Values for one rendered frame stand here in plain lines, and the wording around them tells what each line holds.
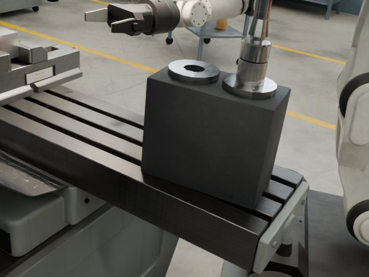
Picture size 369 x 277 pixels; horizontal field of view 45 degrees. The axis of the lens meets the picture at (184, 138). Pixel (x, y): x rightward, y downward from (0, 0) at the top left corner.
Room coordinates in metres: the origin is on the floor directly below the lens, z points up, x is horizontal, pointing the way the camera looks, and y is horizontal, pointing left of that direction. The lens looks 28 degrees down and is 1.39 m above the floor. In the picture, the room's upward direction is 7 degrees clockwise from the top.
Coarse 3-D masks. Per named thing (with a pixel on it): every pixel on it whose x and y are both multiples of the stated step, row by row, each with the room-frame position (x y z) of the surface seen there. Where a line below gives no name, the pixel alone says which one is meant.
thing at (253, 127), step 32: (192, 64) 0.75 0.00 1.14; (160, 96) 0.69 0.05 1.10; (192, 96) 0.67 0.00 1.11; (224, 96) 0.66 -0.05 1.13; (256, 96) 0.66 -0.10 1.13; (288, 96) 0.72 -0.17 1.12; (160, 128) 0.69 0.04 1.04; (192, 128) 0.67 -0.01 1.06; (224, 128) 0.65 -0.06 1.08; (256, 128) 0.63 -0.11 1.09; (160, 160) 0.69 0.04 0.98; (192, 160) 0.67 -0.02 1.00; (224, 160) 0.65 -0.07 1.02; (256, 160) 0.63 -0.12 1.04; (224, 192) 0.64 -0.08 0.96; (256, 192) 0.62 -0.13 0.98
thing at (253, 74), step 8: (240, 56) 0.69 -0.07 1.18; (248, 56) 0.68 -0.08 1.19; (256, 56) 0.68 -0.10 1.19; (264, 56) 0.68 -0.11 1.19; (240, 64) 0.69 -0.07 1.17; (248, 64) 0.68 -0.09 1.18; (256, 64) 0.68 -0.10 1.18; (264, 64) 0.68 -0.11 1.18; (240, 72) 0.69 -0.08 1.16; (248, 72) 0.68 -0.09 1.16; (256, 72) 0.68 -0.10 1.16; (264, 72) 0.69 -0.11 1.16; (240, 80) 0.68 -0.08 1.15; (248, 80) 0.68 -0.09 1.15; (256, 80) 0.68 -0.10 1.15; (264, 80) 0.69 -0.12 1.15
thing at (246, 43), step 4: (244, 40) 0.70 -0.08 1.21; (248, 40) 0.70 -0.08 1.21; (244, 44) 0.69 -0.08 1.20; (248, 44) 0.68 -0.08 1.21; (252, 44) 0.68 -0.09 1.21; (256, 44) 0.68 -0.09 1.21; (260, 44) 0.68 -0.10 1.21; (264, 44) 0.69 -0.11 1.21; (268, 44) 0.69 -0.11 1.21; (248, 48) 0.68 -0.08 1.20; (252, 48) 0.68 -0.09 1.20; (256, 48) 0.68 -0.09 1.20; (260, 48) 0.68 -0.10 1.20; (264, 48) 0.68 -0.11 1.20; (268, 48) 0.68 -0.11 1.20
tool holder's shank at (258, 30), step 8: (256, 0) 0.70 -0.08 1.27; (264, 0) 0.69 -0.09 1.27; (256, 8) 0.69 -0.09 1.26; (264, 8) 0.69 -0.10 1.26; (256, 16) 0.69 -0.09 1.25; (264, 16) 0.69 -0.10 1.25; (256, 24) 0.69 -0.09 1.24; (264, 24) 0.69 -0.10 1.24; (248, 32) 0.70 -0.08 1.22; (256, 32) 0.69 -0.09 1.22; (264, 32) 0.69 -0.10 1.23; (256, 40) 0.69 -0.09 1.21; (264, 40) 0.70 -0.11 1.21
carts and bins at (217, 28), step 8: (248, 16) 4.33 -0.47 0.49; (208, 24) 4.61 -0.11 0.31; (216, 24) 4.49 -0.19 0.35; (224, 24) 4.45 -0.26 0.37; (248, 24) 4.34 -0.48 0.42; (168, 32) 4.82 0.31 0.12; (192, 32) 4.28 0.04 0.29; (200, 32) 4.14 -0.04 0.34; (208, 32) 4.28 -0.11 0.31; (216, 32) 4.32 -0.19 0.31; (224, 32) 4.35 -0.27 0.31; (232, 32) 4.39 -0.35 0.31; (240, 32) 4.42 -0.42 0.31; (168, 40) 4.80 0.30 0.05; (200, 40) 4.12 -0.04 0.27; (208, 40) 5.02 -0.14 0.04; (200, 48) 4.12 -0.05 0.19; (200, 56) 4.13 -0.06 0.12
